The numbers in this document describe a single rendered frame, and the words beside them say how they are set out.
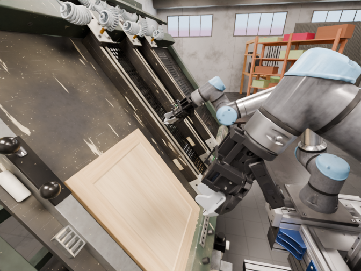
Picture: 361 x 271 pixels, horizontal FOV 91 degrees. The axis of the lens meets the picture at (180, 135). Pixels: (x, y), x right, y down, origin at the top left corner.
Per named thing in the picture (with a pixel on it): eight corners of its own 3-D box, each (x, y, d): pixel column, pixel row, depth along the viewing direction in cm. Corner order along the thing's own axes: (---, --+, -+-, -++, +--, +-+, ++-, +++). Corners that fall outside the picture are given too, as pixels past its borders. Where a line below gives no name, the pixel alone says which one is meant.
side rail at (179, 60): (215, 128, 222) (222, 123, 217) (163, 51, 203) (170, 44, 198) (216, 126, 229) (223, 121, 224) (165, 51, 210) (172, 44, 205)
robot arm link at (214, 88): (228, 91, 78) (217, 75, 76) (207, 105, 83) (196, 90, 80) (226, 87, 85) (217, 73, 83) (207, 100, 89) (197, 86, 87)
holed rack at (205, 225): (202, 248, 81) (203, 247, 81) (199, 243, 80) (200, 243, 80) (225, 124, 225) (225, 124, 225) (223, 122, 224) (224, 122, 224)
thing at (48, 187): (52, 198, 46) (46, 204, 35) (41, 187, 46) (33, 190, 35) (66, 187, 48) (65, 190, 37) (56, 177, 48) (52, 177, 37)
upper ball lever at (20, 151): (18, 163, 44) (1, 158, 33) (7, 151, 44) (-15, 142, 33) (34, 153, 46) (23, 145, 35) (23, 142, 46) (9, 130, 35)
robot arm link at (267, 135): (288, 125, 33) (308, 145, 25) (271, 143, 35) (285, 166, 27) (254, 104, 32) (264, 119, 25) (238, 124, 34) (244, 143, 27)
